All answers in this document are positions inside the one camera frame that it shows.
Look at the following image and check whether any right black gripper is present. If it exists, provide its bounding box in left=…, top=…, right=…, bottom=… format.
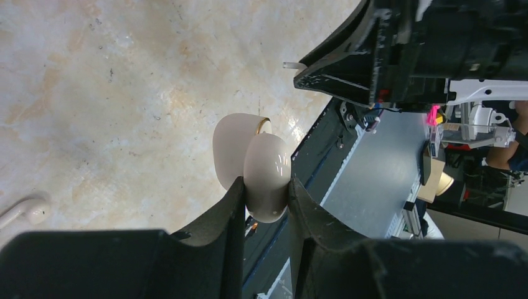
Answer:
left=293, top=1, right=527, bottom=107

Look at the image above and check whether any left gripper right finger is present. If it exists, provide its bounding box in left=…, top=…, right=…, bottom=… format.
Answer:
left=288, top=178, right=527, bottom=298

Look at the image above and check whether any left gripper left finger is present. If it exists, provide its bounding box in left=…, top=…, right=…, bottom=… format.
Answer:
left=1, top=178, right=245, bottom=298

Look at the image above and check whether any small beige earbud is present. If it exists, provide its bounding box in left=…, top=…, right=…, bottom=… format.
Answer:
left=283, top=62, right=307, bottom=71
left=1, top=198, right=50, bottom=229

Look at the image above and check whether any beige rounded block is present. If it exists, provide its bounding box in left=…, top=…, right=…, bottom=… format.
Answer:
left=212, top=113, right=291, bottom=223

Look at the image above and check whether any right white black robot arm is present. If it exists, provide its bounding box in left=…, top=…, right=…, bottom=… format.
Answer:
left=293, top=1, right=527, bottom=111

